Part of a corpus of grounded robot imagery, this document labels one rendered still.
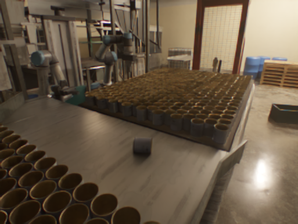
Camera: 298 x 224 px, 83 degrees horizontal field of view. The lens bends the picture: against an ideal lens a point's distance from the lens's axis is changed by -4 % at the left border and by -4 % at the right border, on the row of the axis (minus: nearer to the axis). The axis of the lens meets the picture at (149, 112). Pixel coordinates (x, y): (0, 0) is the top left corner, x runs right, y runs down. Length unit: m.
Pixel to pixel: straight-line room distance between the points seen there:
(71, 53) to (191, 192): 1.96
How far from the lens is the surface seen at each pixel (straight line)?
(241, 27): 2.32
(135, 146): 0.75
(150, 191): 0.63
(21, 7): 3.50
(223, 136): 0.91
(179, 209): 0.59
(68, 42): 2.24
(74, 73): 2.27
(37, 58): 1.75
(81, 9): 4.01
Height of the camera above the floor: 1.54
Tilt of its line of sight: 22 degrees down
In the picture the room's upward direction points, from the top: straight up
